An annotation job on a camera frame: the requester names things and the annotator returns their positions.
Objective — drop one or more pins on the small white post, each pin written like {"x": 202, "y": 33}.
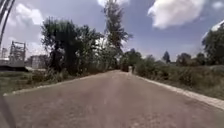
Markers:
{"x": 130, "y": 69}

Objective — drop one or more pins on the row of distant trees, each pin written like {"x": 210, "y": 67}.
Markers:
{"x": 200, "y": 53}

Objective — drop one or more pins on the grey asphalt road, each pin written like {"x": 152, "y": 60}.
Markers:
{"x": 113, "y": 103}

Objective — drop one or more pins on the pale concrete kerb strip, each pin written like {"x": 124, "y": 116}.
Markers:
{"x": 40, "y": 87}
{"x": 193, "y": 95}

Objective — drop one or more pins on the dry grass verge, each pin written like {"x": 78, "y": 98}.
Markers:
{"x": 20, "y": 80}

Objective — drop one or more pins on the dark bushy tree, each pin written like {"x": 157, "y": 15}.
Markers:
{"x": 131, "y": 58}

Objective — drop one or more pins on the steel lattice structure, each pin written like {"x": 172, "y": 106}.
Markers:
{"x": 17, "y": 53}

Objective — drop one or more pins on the overgrown bushy verge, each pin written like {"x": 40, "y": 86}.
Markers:
{"x": 193, "y": 78}

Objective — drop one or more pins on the grey building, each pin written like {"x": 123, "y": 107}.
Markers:
{"x": 38, "y": 62}

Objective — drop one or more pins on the tall slim tree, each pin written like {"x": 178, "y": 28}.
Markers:
{"x": 114, "y": 30}

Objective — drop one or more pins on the clump of dark trees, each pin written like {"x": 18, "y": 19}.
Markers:
{"x": 70, "y": 46}

